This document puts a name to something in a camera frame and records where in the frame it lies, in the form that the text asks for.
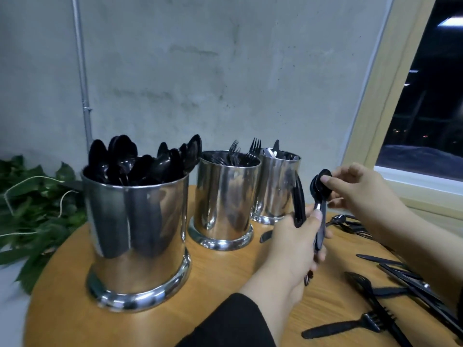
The green leafy plant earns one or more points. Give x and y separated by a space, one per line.
36 235

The person's left forearm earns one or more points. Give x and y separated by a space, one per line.
239 318

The bundle of black cutlery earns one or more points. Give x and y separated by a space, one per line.
269 152

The dark parked car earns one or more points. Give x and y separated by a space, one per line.
427 162

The black plastic spoon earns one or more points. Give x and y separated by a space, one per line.
320 188

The bunch of black spoons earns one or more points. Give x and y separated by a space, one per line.
119 151

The grey metal pipe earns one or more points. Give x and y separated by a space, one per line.
82 68

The pile of black plastic cutlery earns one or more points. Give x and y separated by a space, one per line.
362 285

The person's right forearm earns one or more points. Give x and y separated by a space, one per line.
427 249

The person's left hand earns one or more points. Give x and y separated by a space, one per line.
289 253

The black plastic fork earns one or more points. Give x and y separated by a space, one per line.
254 146
333 329
234 148

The person's right hand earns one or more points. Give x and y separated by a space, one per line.
369 202

